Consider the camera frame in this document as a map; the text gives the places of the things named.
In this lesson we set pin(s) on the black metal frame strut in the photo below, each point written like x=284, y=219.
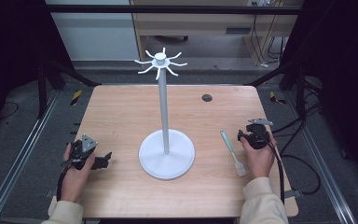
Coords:
x=42, y=93
x=300, y=90

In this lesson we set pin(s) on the black curtain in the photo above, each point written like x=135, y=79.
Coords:
x=12, y=46
x=345, y=77

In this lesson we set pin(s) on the white cabinet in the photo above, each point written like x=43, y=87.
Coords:
x=96, y=34

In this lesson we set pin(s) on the person's left hand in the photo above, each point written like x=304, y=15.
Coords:
x=73, y=183

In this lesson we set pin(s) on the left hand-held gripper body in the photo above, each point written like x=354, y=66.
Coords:
x=86, y=143

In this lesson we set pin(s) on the yellow black tape strip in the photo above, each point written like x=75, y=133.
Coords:
x=76, y=97
x=275, y=98

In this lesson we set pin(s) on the translucent tool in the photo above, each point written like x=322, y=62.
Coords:
x=230, y=147

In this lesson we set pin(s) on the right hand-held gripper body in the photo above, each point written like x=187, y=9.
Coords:
x=257, y=137

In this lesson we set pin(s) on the white hook rack stand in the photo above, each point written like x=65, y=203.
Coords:
x=166, y=155

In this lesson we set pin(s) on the dark round table grommet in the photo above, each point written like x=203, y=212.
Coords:
x=207, y=98

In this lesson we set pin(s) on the person's right hand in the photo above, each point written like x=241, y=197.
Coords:
x=258, y=163

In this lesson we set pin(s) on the grey table bracket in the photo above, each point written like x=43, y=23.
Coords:
x=293, y=194

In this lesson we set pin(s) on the black horizontal frame bar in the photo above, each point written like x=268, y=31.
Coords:
x=167, y=9

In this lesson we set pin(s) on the aluminium floor rail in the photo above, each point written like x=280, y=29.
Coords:
x=323, y=168
x=18, y=161

